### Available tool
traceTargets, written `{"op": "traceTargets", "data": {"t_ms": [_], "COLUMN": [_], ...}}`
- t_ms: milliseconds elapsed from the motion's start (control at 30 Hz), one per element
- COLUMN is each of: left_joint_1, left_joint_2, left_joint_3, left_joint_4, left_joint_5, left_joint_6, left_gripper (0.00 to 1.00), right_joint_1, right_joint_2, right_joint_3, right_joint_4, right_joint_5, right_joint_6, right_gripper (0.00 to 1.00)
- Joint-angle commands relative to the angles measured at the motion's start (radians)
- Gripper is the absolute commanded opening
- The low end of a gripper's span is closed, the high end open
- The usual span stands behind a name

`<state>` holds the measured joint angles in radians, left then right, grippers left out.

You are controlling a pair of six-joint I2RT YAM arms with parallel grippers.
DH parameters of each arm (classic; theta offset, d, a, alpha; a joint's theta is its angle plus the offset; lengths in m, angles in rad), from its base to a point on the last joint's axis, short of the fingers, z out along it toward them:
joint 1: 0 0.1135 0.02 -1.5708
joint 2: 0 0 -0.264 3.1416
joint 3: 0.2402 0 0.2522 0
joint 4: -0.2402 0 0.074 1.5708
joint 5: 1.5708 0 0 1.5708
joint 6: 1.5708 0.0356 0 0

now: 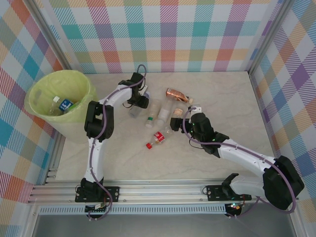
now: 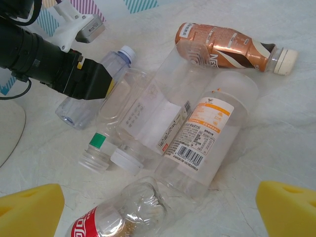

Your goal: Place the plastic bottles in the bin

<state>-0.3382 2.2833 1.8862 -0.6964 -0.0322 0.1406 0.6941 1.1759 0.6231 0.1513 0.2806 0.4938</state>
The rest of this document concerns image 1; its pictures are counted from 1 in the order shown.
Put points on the tall clear bottle pale blue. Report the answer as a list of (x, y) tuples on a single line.
[(135, 112)]

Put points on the red label bottle red cap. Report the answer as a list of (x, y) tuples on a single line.
[(159, 137)]

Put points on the blue label bottle white cap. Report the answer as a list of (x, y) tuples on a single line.
[(64, 105)]

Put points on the green-lined trash bin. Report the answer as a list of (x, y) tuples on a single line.
[(42, 84)]

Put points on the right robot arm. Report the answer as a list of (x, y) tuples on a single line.
[(247, 159)]

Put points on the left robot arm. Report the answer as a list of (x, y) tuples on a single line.
[(95, 160)]

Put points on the clear bottle green neckband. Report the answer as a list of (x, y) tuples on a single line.
[(153, 108)]

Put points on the clear bottle white label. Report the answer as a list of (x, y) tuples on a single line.
[(165, 111)]

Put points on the clear bottle peach cap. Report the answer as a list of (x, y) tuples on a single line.
[(177, 111)]

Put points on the copper brown plastic bottle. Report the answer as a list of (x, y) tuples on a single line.
[(175, 94)]

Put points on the small circuit board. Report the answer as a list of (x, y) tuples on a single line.
[(97, 208), (234, 207)]

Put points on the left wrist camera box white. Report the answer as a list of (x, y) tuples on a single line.
[(145, 89)]

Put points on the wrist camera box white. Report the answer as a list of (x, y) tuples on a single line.
[(196, 108), (145, 89)]

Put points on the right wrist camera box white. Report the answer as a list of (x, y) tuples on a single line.
[(196, 108)]

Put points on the aluminium base frame rails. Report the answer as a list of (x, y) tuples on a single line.
[(160, 192)]

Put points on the aluminium frame post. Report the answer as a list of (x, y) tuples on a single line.
[(60, 40), (267, 37)]

